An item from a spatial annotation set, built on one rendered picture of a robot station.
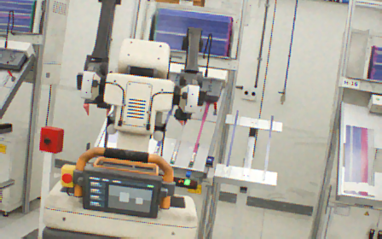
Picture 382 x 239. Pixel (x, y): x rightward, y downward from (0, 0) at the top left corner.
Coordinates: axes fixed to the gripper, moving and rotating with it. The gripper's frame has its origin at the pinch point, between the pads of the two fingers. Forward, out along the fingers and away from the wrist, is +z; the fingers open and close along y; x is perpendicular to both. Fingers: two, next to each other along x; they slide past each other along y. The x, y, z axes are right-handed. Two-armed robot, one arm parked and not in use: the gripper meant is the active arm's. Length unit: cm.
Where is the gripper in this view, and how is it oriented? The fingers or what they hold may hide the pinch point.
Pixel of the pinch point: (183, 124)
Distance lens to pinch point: 283.6
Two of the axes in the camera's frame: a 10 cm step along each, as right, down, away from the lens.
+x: -2.2, 7.1, -6.7
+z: 0.2, 6.9, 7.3
